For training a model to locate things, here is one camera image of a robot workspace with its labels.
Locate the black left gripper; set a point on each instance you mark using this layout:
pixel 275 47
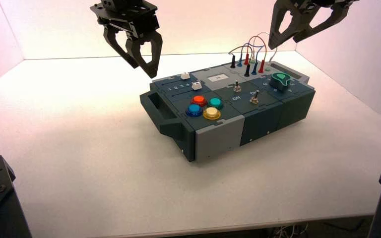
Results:
pixel 128 14

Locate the blue banana plug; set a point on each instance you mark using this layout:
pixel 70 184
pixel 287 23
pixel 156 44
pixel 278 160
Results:
pixel 254 68
pixel 239 62

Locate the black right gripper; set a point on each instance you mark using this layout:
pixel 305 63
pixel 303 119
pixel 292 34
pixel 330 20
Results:
pixel 325 2

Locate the white slider knob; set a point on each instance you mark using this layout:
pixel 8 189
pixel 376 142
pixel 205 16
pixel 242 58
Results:
pixel 185 76
pixel 196 86

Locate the blue round push button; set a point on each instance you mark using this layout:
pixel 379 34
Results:
pixel 194 110

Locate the red banana plug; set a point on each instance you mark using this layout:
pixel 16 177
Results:
pixel 246 59
pixel 261 66

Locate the green rotary knob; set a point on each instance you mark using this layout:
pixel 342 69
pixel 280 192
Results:
pixel 280 81

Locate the teal round push button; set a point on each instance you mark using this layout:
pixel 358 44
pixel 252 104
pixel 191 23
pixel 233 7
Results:
pixel 215 102

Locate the metal toggle switch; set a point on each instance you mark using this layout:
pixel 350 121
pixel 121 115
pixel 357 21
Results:
pixel 254 98
pixel 236 87

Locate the green banana plug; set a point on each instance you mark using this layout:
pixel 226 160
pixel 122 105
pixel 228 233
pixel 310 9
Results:
pixel 252 60

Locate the dark teal grey task box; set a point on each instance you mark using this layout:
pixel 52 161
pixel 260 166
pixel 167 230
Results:
pixel 220 138

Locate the red round push button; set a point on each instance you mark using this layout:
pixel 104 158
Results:
pixel 199 100

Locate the small white display screen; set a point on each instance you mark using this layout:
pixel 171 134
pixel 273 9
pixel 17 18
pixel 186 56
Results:
pixel 219 78

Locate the yellow round push button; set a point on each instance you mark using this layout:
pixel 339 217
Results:
pixel 212 113

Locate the black banana plug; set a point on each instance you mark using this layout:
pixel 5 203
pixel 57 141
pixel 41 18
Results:
pixel 232 61
pixel 247 70

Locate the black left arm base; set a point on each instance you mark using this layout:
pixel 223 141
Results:
pixel 0 203

